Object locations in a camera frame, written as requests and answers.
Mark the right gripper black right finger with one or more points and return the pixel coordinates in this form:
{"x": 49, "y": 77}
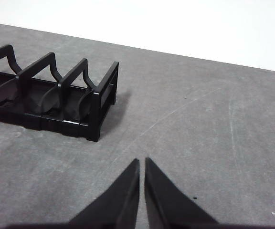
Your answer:
{"x": 166, "y": 207}

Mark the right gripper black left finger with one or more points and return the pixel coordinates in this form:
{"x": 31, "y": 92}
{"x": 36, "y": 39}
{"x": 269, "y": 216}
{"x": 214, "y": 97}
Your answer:
{"x": 118, "y": 205}

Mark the black plastic dish rack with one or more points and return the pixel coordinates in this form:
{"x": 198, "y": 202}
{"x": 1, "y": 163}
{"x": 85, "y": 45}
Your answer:
{"x": 56, "y": 119}

